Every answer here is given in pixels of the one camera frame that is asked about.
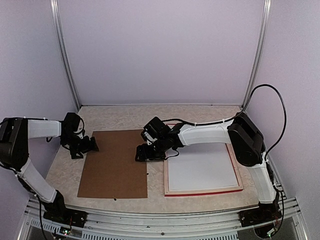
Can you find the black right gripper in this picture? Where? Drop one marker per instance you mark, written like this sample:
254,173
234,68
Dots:
143,154

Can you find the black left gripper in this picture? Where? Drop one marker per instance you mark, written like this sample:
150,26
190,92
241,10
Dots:
87,147

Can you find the light wood picture frame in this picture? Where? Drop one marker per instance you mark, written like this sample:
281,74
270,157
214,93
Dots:
190,135

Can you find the brown cardboard backing board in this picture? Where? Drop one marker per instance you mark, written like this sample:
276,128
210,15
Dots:
112,172

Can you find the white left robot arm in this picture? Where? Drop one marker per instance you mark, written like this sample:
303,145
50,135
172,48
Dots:
15,133

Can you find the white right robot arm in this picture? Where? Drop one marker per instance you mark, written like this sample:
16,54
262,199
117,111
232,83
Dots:
239,131

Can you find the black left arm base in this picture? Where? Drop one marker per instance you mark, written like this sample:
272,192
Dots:
57,211

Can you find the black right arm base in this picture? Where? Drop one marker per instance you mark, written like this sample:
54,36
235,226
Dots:
264,213

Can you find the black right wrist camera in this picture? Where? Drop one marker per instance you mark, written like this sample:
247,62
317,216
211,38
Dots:
154,130

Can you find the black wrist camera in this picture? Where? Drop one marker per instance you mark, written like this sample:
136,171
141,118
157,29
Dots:
73,124
154,130

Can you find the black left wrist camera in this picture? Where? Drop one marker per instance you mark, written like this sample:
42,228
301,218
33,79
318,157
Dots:
73,124

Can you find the aluminium front rail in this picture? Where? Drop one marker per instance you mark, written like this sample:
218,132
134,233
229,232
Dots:
214,225

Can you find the left aluminium corner post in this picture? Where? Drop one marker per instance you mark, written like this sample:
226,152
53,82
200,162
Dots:
54,5

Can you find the aluminium corner post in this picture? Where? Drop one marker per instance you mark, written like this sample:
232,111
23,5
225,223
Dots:
259,50
54,5

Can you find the right aluminium corner post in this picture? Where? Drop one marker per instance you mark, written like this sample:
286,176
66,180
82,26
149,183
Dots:
259,50

